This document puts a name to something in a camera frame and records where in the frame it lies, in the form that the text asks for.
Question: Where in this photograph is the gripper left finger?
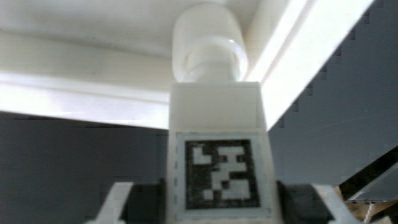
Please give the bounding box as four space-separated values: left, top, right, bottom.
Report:
84 182 164 224

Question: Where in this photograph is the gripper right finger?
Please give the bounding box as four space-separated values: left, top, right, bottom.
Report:
277 182 363 224

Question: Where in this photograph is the white leg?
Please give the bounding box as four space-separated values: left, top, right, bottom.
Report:
166 2 283 224

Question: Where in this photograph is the white square tabletop tray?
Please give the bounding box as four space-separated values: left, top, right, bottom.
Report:
0 0 375 128

